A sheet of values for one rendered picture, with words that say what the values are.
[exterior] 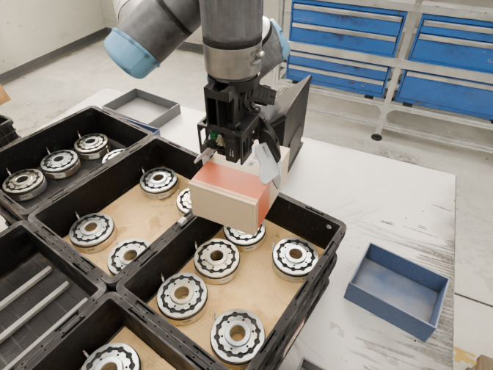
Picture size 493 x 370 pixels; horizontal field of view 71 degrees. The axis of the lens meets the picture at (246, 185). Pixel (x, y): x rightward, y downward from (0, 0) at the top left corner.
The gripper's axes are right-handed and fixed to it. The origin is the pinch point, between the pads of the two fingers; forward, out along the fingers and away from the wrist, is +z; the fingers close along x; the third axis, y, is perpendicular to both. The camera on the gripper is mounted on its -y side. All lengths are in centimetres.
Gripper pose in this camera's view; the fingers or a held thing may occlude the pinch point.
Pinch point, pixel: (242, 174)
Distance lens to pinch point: 61.1
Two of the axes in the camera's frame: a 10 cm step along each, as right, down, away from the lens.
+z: 0.0, 7.3, 6.8
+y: -4.2, 6.2, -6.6
